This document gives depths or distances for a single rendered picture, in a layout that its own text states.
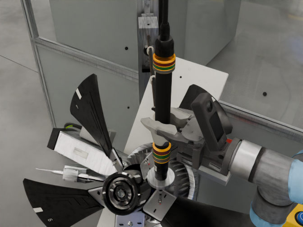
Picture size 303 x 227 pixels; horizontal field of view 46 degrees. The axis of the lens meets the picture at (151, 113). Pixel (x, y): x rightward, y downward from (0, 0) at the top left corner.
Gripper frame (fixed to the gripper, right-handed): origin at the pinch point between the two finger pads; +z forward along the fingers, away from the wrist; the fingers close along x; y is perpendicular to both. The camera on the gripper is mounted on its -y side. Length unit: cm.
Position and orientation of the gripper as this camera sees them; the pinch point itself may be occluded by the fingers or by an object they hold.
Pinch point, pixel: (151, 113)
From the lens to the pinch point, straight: 78.8
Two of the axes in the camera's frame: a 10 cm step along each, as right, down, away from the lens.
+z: -8.5, -3.5, 3.9
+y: 0.0, 7.5, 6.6
